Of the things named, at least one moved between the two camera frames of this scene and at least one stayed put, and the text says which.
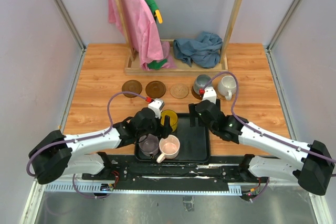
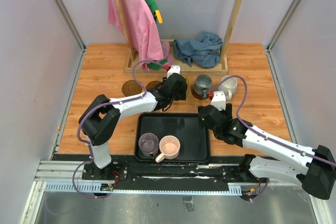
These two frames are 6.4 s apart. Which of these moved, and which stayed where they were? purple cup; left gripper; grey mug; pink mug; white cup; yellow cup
Moved: yellow cup; left gripper
Stayed: white cup; grey mug; pink mug; purple cup
